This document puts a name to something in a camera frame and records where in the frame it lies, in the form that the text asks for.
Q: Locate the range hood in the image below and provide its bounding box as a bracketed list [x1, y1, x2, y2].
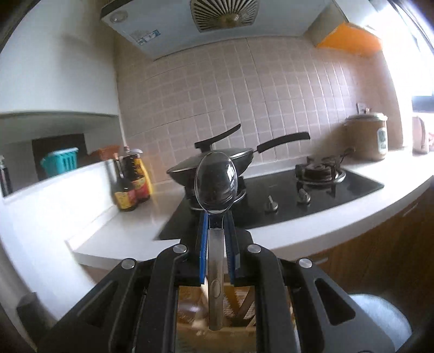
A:
[100, 0, 350, 62]

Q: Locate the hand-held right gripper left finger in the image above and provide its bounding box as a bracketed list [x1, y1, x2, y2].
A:
[37, 210, 209, 353]

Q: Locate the dark glass bottle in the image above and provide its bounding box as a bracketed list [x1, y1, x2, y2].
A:
[0, 155, 13, 197]

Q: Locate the beige rice cooker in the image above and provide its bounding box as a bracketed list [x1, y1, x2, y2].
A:
[344, 113, 389, 161]

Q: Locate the orange basket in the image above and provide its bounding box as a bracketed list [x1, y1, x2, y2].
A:
[90, 145, 120, 162]

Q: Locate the beige utensil holder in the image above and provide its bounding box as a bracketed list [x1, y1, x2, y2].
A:
[176, 283, 299, 353]

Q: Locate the black wok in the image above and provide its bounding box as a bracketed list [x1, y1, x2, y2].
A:
[166, 132, 311, 187]

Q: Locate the black glass gas cooktop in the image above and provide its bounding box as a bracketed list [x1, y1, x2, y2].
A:
[158, 168, 385, 241]

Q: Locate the yellow oil bottle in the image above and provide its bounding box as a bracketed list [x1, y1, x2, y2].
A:
[132, 149, 153, 202]

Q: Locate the dark cylindrical object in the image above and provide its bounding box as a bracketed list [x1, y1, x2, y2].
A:
[16, 292, 44, 335]

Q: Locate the wooden base cabinet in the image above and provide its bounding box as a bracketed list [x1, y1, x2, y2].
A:
[305, 190, 434, 306]

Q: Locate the gas burner grate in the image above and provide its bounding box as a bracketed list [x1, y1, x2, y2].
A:
[294, 154, 347, 194]

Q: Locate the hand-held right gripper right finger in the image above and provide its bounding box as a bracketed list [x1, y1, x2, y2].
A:
[226, 217, 395, 353]

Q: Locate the white electric kettle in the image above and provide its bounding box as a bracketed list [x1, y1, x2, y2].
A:
[412, 116, 429, 154]

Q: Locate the metal spoon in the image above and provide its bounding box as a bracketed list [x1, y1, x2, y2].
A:
[194, 151, 237, 331]

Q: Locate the orange wall cabinet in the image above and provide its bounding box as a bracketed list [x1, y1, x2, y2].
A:
[305, 7, 384, 60]

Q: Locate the soy sauce bottle yellow label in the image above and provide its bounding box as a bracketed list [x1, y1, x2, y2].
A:
[112, 158, 138, 212]

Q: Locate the teal plastic basket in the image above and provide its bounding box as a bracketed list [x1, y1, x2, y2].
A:
[40, 147, 79, 178]

